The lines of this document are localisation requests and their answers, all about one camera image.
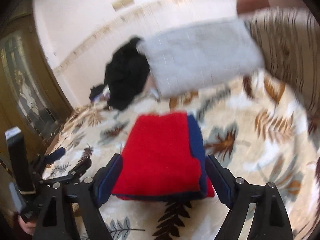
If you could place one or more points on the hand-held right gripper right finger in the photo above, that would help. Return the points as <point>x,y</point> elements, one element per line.
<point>220,178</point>

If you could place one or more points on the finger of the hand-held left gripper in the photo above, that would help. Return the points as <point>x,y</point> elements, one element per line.
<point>80,168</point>
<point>57,154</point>

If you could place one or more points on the small black cloth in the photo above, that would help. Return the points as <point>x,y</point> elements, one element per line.
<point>96,91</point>

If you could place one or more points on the wooden stained glass door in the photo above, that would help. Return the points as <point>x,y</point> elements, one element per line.
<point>22,80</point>

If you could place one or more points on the striped floral sofa cushion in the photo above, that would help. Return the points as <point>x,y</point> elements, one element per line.
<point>287,50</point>

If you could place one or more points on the black garment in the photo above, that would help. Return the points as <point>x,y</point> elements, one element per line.
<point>125,80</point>

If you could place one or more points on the grey quilted pillow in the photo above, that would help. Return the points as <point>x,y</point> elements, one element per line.
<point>200,55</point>

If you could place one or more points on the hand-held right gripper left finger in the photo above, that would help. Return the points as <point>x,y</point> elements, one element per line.
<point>110,178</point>

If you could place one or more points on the red and blue sweater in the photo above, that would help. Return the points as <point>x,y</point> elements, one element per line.
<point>160,155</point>

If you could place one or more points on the person's left hand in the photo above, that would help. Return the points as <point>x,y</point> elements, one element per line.
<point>26,227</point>

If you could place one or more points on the leaf print blanket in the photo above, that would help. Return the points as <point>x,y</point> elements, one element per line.
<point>250,160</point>

